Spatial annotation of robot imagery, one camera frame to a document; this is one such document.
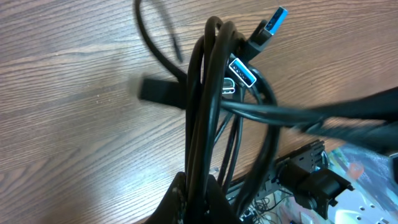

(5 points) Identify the black USB cable bundle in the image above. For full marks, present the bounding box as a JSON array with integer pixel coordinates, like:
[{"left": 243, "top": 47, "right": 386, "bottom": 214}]
[{"left": 133, "top": 0, "right": 290, "bottom": 224}]

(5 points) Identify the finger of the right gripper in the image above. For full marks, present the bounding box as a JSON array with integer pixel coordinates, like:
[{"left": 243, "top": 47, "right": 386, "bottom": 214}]
[{"left": 292, "top": 87, "right": 397, "bottom": 156}]

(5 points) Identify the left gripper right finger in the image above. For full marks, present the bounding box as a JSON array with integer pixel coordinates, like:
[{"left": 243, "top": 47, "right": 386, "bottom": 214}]
[{"left": 206, "top": 175, "right": 242, "bottom": 224}]

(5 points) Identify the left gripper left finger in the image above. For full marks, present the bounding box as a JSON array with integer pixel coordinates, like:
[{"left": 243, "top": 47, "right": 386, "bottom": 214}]
[{"left": 144, "top": 172, "right": 187, "bottom": 224}]

